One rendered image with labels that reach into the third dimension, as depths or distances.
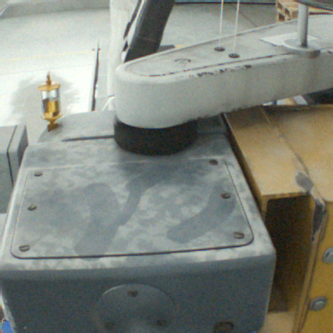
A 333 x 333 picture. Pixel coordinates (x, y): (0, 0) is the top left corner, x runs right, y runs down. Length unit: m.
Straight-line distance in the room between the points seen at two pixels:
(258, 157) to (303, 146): 0.07
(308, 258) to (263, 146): 0.14
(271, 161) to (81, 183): 0.19
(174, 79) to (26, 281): 0.25
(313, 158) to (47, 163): 0.28
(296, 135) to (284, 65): 0.08
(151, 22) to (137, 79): 0.45
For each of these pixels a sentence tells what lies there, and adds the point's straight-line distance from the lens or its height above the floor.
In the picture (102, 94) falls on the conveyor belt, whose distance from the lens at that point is 3.37.
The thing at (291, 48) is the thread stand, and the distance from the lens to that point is 0.63.
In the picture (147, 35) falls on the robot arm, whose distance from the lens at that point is 0.96.
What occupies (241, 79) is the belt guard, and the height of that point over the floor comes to 1.40.
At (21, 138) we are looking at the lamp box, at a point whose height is 1.33.
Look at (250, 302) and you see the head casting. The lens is 0.45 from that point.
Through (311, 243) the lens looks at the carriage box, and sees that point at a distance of 0.50.
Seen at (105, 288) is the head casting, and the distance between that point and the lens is 0.42.
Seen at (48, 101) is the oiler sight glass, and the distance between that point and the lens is 0.61.
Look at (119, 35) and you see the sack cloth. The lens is 2.48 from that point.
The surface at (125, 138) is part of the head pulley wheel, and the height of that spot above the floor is 1.35.
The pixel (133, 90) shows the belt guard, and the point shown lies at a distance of 0.52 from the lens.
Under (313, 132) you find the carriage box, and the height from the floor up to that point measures 1.33.
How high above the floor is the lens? 1.59
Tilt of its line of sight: 30 degrees down
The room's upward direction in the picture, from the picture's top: 1 degrees counter-clockwise
